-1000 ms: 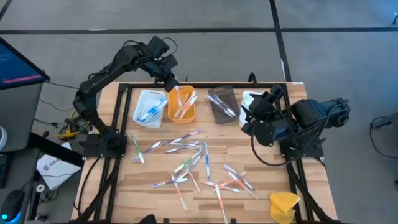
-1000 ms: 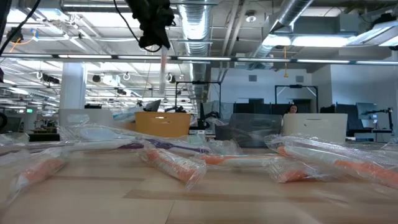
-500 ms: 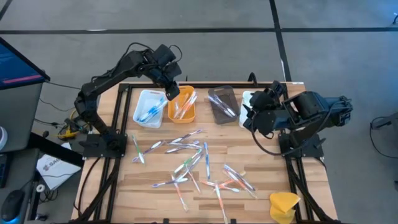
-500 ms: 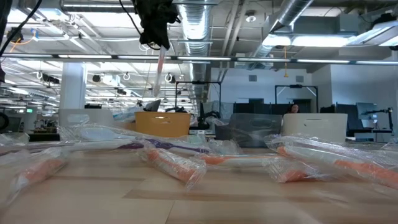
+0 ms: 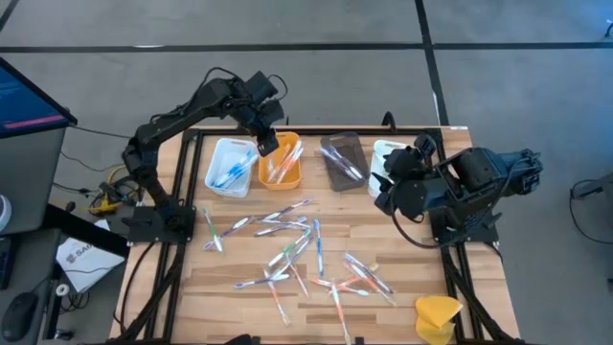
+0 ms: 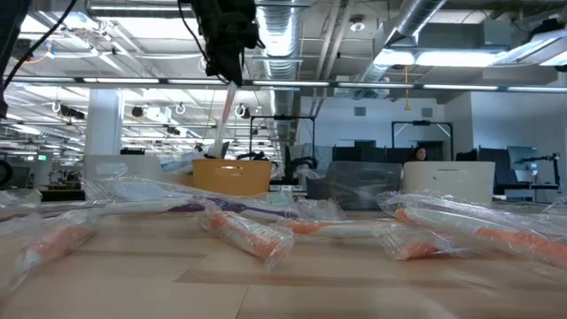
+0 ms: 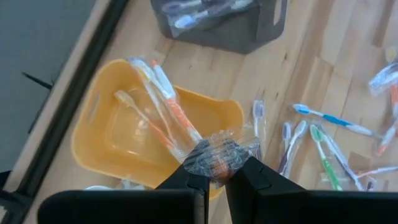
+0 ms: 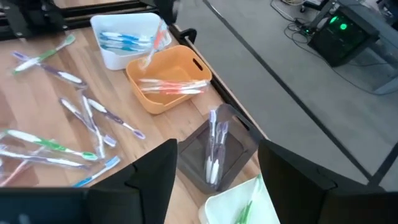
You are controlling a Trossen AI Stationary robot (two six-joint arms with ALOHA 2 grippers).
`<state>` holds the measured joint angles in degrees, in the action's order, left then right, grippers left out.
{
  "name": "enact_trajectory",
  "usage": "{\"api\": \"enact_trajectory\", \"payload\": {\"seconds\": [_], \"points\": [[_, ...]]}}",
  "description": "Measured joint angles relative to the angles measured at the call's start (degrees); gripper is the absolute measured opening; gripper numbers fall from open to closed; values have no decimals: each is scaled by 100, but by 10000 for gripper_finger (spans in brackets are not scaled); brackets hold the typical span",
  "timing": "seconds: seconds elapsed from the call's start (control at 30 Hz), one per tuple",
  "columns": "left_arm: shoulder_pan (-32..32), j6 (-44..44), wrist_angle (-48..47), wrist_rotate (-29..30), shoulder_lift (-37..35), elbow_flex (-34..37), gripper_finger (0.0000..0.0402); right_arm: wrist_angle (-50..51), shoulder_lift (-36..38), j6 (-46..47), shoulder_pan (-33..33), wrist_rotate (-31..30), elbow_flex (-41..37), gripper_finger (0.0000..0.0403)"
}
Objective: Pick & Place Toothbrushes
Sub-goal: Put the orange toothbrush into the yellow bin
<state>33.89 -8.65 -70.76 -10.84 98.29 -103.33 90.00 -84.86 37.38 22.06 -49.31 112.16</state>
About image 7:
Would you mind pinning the green toothbrush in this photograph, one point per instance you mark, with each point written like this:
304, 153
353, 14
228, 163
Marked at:
323, 158

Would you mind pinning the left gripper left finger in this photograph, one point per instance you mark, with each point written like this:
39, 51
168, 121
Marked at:
124, 208

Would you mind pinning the grey translucent plastic bin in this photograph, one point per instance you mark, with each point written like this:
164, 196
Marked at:
236, 34

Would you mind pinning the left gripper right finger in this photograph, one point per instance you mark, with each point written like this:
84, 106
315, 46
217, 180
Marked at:
311, 208

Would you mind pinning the white plastic bin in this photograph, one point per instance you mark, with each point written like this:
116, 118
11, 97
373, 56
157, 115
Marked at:
96, 188

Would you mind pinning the orange plastic bin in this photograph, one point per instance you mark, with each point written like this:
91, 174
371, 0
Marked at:
102, 155

